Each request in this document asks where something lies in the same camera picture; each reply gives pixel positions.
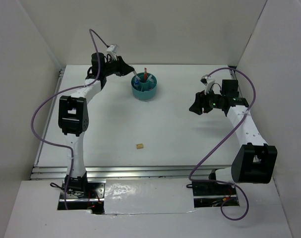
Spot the clear glue bottle blue cap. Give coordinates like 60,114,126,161
133,75,140,89

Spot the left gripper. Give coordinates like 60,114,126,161
102,55,134,77

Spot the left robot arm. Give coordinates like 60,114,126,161
58,53,134,198

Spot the aluminium rail frame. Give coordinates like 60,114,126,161
29,64,242,181

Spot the purple cable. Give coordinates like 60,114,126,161
31,28,111,211
186,66,257,221

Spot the teal round divided organizer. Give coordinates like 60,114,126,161
131,72,157,101

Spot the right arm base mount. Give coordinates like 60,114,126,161
186,181,239,208

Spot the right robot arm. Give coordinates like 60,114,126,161
189,77,278,194

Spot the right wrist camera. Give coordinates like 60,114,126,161
200,75,215,95

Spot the blue clear pen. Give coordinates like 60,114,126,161
147,74,154,82

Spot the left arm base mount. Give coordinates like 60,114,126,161
50,177,106,214

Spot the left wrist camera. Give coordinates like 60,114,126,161
106,44,119,61

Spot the red pen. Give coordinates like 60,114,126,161
144,67,148,82

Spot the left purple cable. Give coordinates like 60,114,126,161
31,28,111,211

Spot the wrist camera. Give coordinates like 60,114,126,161
106,44,119,61
200,75,215,95

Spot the small brown eraser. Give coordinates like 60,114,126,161
136,143,144,149

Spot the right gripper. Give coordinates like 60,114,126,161
189,86,226,115

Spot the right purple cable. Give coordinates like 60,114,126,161
186,66,257,221

